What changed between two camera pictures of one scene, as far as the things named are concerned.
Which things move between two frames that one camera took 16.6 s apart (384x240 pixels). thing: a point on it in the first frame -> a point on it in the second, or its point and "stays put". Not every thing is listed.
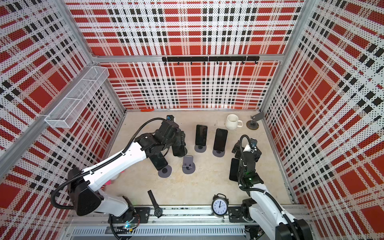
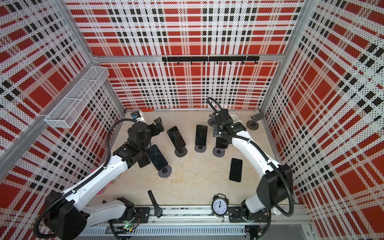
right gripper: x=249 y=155 -> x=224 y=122
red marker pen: x=147 y=110 stays put
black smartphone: x=178 y=150 -> x=144 y=161
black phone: x=234 y=169 stays put
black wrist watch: x=158 y=210 stays put
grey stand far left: x=165 y=172 stays put
